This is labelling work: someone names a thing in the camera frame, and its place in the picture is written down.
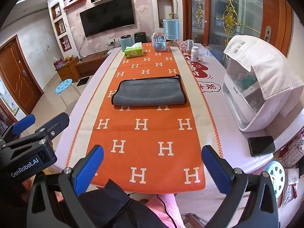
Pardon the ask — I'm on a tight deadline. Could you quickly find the purple and grey towel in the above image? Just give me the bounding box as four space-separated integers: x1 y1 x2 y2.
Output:
111 75 187 107

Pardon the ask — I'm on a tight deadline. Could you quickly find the black smartphone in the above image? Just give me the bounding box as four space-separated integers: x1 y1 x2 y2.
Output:
248 136 276 157

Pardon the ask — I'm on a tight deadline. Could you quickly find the light blue stool right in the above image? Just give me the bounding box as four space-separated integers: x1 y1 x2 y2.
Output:
265 161 285 199

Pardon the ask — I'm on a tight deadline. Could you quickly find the white sterilizer appliance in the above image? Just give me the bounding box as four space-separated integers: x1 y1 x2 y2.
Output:
222 34 304 132

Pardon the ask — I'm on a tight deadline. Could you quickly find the light blue plastic stool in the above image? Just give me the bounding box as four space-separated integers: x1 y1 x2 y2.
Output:
55 79 81 107

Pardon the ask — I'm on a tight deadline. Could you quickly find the wooden door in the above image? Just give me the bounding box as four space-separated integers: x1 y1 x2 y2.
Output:
1 35 44 115

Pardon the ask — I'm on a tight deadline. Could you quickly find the orange H-pattern table runner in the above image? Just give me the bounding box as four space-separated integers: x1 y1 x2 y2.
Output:
66 43 222 194

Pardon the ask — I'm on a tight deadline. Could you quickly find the wooden TV cabinet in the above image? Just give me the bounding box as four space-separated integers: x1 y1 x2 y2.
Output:
56 51 108 82

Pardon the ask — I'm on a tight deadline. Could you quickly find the pink white tablecloth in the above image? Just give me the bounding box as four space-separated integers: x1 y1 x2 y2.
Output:
55 49 272 172

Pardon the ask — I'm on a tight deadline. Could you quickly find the white pill bottle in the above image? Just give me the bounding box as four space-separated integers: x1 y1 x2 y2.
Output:
191 46 199 62

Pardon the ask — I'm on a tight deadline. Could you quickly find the green tissue box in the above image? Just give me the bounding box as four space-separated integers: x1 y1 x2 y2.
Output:
124 42 143 59

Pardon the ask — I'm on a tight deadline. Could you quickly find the glass jar with lid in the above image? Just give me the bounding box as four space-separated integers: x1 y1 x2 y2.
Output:
186 39 194 54

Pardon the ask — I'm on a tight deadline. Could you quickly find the black small heater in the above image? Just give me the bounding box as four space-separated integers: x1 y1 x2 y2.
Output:
134 32 147 43

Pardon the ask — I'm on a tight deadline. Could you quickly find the light blue dotted canister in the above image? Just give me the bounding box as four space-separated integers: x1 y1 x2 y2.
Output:
163 19 179 41

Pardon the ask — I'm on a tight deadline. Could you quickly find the black television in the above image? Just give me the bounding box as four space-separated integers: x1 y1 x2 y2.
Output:
80 0 135 37

